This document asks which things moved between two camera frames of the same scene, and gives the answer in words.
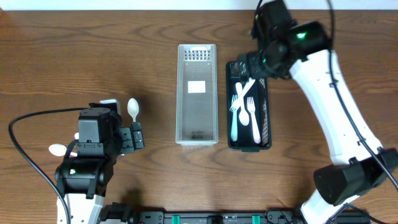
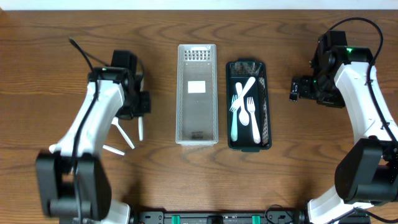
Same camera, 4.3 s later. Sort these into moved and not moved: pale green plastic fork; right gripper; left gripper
Moved: right gripper; left gripper
Not moved: pale green plastic fork
